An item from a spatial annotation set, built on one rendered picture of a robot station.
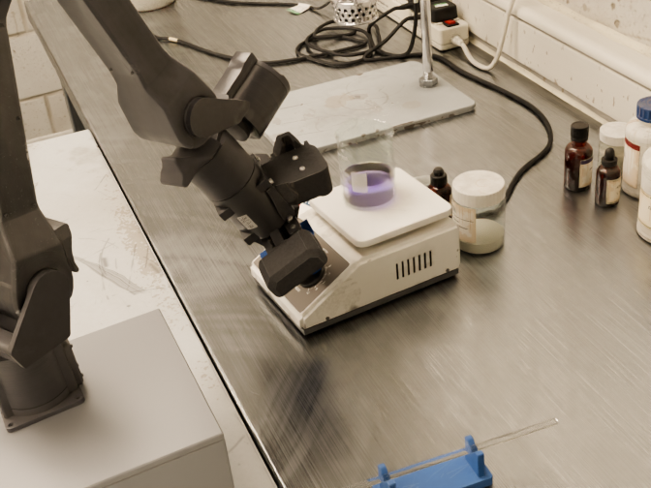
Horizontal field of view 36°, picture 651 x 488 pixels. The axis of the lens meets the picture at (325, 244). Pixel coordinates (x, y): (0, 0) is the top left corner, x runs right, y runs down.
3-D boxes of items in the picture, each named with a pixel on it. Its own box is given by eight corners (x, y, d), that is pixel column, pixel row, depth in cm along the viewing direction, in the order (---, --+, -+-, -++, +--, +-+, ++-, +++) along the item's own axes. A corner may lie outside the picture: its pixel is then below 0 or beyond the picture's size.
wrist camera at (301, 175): (261, 195, 95) (318, 151, 95) (236, 153, 101) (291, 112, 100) (293, 230, 99) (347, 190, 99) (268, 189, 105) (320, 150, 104)
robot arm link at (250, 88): (183, 121, 86) (252, 16, 90) (119, 108, 90) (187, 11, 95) (246, 198, 94) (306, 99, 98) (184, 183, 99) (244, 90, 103)
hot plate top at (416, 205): (359, 251, 105) (358, 243, 104) (305, 203, 114) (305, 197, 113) (456, 214, 109) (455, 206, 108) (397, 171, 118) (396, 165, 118)
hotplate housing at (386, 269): (303, 341, 106) (295, 278, 101) (251, 282, 116) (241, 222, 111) (480, 269, 114) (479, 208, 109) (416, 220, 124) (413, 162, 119)
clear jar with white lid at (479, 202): (485, 223, 122) (485, 164, 117) (515, 245, 117) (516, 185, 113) (443, 238, 120) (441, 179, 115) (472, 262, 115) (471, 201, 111)
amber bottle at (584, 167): (560, 190, 126) (562, 129, 122) (566, 177, 129) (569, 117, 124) (588, 194, 125) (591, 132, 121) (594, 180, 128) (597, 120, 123)
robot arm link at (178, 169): (178, 174, 89) (231, 93, 92) (139, 169, 93) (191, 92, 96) (225, 220, 93) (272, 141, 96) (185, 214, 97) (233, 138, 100)
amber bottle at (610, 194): (590, 204, 123) (593, 150, 119) (600, 194, 125) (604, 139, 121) (613, 210, 121) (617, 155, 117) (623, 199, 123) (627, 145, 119)
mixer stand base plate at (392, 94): (287, 162, 139) (286, 155, 139) (240, 109, 155) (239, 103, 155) (479, 108, 148) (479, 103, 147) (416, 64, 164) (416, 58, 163)
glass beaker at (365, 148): (409, 205, 110) (405, 135, 106) (356, 222, 109) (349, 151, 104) (381, 178, 116) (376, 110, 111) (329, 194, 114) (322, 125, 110)
